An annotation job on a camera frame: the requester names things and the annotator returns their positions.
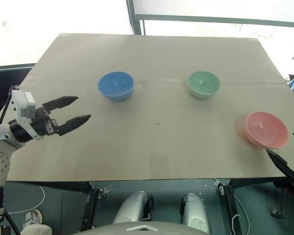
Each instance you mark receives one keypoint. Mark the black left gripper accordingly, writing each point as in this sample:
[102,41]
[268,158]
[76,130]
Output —
[42,124]

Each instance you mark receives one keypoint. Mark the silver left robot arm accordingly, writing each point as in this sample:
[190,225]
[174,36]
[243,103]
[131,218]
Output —
[0,137]

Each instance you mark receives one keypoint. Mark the red bowl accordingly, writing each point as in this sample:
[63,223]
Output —
[267,132]

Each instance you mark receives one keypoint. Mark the blue bowl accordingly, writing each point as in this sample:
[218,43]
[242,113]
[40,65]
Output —
[115,85]

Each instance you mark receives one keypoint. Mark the dark railing panel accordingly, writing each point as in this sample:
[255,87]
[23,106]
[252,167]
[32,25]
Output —
[5,78]

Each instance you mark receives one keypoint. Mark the silver table latch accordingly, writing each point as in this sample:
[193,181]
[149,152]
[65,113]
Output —
[105,191]
[218,187]

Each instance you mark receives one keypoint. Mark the green bowl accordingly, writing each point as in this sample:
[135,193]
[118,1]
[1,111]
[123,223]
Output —
[203,84]

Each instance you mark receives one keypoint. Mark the grey sneaker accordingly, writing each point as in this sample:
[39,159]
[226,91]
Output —
[33,218]

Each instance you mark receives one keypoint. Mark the silver right robot leg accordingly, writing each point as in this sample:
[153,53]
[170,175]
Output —
[194,213]

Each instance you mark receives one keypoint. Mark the silver robot leg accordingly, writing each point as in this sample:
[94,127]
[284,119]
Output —
[133,208]
[194,213]

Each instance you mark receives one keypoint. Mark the silver left robot leg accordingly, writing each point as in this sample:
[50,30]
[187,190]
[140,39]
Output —
[133,208]

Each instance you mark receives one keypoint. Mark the beige trouser leg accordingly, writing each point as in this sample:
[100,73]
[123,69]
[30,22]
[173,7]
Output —
[36,230]

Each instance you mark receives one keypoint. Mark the grey robot torso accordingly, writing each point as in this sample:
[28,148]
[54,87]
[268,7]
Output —
[142,228]

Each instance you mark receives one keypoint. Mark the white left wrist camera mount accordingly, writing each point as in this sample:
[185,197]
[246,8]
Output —
[22,102]

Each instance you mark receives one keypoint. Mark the black folding table leg frame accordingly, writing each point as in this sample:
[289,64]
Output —
[231,203]
[89,203]

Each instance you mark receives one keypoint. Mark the dark window frame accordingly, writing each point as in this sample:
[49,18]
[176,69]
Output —
[139,22]

